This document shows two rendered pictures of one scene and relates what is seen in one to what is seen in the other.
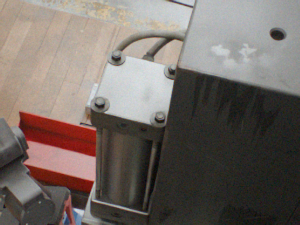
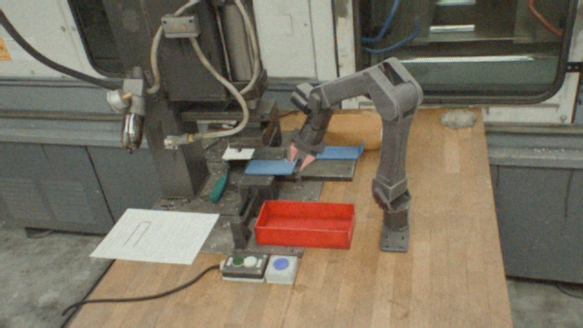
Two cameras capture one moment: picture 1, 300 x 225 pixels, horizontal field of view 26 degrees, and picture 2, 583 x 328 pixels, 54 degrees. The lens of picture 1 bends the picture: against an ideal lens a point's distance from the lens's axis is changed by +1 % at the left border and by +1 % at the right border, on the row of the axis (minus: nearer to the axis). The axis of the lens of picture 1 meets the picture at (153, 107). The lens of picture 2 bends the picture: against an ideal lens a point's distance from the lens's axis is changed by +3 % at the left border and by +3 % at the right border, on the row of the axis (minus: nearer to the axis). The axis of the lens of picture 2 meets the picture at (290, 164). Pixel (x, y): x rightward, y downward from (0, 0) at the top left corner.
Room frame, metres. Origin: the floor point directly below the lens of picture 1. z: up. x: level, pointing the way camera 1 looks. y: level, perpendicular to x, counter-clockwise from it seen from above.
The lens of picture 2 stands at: (1.82, 0.34, 1.87)
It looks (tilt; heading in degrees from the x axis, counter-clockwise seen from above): 32 degrees down; 190
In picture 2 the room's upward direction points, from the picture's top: 8 degrees counter-clockwise
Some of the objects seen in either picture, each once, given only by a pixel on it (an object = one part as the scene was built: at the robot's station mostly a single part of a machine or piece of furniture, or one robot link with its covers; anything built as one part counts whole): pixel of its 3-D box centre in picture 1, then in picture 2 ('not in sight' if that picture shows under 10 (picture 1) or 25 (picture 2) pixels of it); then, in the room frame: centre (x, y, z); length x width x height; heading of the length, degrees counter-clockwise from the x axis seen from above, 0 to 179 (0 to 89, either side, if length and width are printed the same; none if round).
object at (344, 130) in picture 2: not in sight; (342, 132); (0.18, 0.26, 0.93); 0.25 x 0.13 x 0.08; 83
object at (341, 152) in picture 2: not in sight; (339, 148); (0.29, 0.25, 0.93); 0.15 x 0.07 x 0.03; 84
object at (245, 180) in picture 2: not in sight; (262, 166); (0.44, 0.02, 0.98); 0.20 x 0.10 x 0.01; 173
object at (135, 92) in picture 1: (132, 144); (240, 43); (0.45, 0.02, 1.37); 0.11 x 0.09 x 0.30; 173
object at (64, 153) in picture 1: (68, 154); (305, 223); (0.66, 0.16, 0.93); 0.25 x 0.12 x 0.06; 83
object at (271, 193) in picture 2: not in sight; (264, 178); (0.44, 0.02, 0.94); 0.20 x 0.10 x 0.07; 173
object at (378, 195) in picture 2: not in sight; (391, 194); (0.64, 0.39, 1.00); 0.09 x 0.06 x 0.06; 136
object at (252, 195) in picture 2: not in sight; (248, 210); (0.62, 0.00, 0.95); 0.15 x 0.03 x 0.10; 173
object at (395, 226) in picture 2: not in sight; (395, 215); (0.65, 0.40, 0.94); 0.20 x 0.07 x 0.08; 173
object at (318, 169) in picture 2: not in sight; (330, 163); (0.33, 0.22, 0.91); 0.17 x 0.16 x 0.02; 173
